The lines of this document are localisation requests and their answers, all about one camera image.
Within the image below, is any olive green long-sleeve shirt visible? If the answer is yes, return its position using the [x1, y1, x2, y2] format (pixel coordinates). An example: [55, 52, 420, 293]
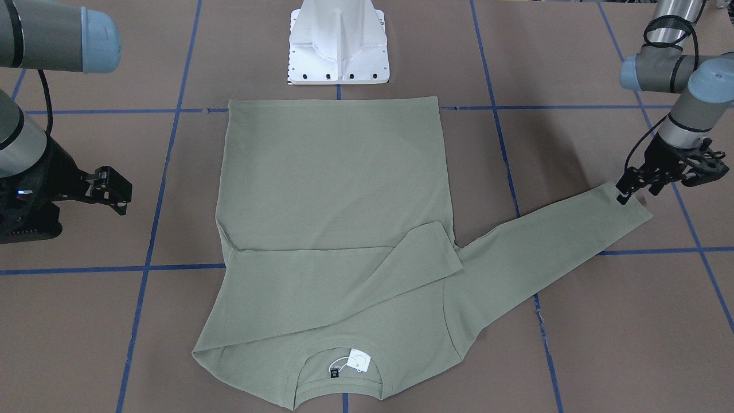
[192, 96, 652, 410]

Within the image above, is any white shirt hang tag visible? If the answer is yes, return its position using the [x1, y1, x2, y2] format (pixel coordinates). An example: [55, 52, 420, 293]
[328, 348, 372, 378]

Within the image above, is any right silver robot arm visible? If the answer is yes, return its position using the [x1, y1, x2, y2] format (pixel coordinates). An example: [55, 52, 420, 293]
[1, 1, 133, 245]

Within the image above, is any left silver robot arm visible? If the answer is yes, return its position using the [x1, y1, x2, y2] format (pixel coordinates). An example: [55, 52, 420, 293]
[616, 1, 733, 205]

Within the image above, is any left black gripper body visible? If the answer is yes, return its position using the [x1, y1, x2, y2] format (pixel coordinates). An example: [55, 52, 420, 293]
[626, 138, 730, 196]

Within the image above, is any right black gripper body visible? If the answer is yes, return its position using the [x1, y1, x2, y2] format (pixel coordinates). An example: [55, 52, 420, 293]
[1, 138, 133, 245]

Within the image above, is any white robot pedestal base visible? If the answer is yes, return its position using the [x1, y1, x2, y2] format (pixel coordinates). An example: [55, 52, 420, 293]
[287, 1, 391, 85]

